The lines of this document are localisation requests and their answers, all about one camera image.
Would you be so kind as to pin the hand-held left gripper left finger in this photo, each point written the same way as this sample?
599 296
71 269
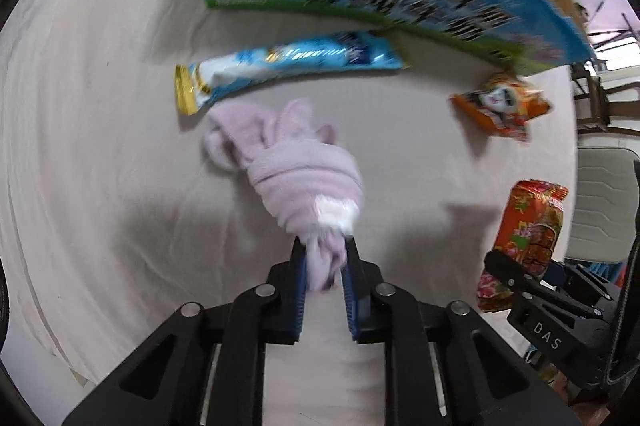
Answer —
299 291

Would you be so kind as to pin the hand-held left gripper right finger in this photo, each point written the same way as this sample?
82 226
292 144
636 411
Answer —
351 301

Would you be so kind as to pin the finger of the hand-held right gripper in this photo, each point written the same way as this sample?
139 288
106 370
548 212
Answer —
515 276
585 286

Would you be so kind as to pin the red floral snack packet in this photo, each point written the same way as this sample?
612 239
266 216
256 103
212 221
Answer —
532 226

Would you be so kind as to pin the purple fluffy sock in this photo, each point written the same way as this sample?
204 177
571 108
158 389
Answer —
300 171

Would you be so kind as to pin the grey plastic chair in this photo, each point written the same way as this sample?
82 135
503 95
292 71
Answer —
602 201

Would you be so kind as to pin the orange snack packet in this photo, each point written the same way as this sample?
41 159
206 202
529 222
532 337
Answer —
502 105

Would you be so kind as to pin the wooden chair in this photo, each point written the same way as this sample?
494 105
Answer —
595 91

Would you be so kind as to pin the long blue snack packet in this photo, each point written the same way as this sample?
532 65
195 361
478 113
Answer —
300 56

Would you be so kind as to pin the beige table cloth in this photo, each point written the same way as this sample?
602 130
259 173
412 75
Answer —
100 131

